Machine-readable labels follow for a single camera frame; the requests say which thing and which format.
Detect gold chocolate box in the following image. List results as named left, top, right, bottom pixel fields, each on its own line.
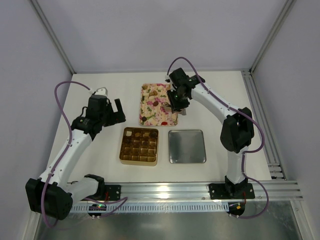
left=119, top=127, right=159, bottom=167

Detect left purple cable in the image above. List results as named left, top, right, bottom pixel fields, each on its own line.
left=41, top=81, right=129, bottom=229

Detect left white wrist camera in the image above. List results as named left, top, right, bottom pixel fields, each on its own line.
left=89, top=87, right=108, bottom=97

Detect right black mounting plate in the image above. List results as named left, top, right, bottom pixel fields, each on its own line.
left=208, top=183, right=256, bottom=200

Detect floral tray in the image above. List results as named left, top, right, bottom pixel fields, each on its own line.
left=139, top=83, right=178, bottom=127

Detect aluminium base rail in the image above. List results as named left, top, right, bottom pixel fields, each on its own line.
left=119, top=180, right=304, bottom=201

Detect silver tin lid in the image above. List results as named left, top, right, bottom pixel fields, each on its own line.
left=168, top=129, right=207, bottom=164

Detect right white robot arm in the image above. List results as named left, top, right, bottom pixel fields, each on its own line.
left=165, top=68, right=255, bottom=200

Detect perforated cable duct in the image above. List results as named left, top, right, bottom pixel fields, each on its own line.
left=70, top=201, right=229, bottom=214

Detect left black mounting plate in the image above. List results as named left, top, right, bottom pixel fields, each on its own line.
left=105, top=184, right=122, bottom=201

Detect black mounting plate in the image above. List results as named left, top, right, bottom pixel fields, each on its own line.
left=208, top=183, right=256, bottom=200
left=105, top=184, right=122, bottom=201

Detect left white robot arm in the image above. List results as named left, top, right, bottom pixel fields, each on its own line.
left=25, top=94, right=126, bottom=220

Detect metal tongs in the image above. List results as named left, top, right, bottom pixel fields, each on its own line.
left=161, top=102, right=187, bottom=116

